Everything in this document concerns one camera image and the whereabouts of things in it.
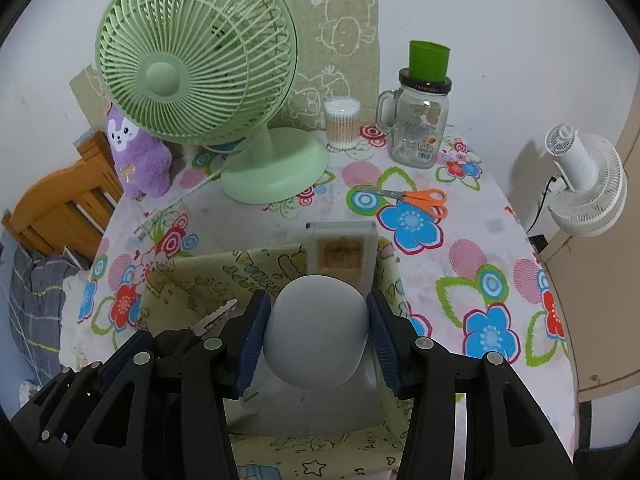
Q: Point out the floral tablecloth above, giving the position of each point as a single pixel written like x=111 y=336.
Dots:
x=465 y=200

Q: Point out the green plastic cup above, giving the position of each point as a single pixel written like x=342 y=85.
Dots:
x=429 y=62

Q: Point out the beige patterned panel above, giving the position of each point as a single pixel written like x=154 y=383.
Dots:
x=345 y=10

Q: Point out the purple plush toy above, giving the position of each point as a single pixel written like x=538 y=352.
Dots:
x=137 y=155

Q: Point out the grey plaid pillow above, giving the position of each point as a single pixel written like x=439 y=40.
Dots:
x=35 y=300

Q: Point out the white round object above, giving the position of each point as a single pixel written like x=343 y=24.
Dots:
x=315 y=330

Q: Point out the white standing fan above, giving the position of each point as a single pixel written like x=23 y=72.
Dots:
x=585 y=175

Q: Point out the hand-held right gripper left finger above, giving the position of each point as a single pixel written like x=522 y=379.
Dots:
x=250 y=345

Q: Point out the cartoon print fabric storage box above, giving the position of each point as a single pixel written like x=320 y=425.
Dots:
x=200 y=280

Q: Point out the small black box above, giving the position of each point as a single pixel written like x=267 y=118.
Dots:
x=539 y=244

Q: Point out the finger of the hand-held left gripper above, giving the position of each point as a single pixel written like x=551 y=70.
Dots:
x=130 y=352
x=175 y=342

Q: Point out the clear plastic rectangular case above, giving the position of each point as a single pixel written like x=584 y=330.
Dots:
x=342 y=255

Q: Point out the wooden bed headboard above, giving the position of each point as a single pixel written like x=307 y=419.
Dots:
x=55 y=200

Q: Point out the green desk fan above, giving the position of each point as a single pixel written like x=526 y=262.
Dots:
x=165 y=80

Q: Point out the beige door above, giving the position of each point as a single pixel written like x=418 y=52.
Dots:
x=610 y=310

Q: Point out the cotton swab jar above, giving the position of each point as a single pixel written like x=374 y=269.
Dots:
x=342 y=125

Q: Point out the glass jar mug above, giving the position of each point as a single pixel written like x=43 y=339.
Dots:
x=420 y=130

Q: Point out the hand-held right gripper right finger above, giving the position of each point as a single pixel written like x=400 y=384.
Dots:
x=387 y=345

